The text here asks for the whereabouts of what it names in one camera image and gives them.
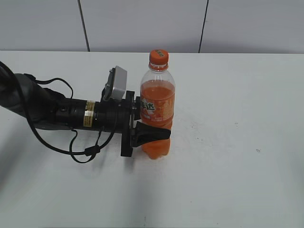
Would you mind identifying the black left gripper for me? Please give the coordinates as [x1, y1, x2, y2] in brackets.
[95, 91, 171, 157]

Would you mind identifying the orange soda plastic bottle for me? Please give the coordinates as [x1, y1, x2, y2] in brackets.
[139, 49, 177, 158]

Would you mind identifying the orange bottle cap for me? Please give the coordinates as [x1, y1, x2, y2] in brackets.
[149, 49, 169, 66]

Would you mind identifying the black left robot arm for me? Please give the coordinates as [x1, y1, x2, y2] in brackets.
[0, 64, 171, 157]

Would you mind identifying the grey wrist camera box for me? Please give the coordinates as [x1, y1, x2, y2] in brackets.
[102, 66, 127, 101]

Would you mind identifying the black camera cable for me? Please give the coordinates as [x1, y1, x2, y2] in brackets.
[0, 62, 115, 164]

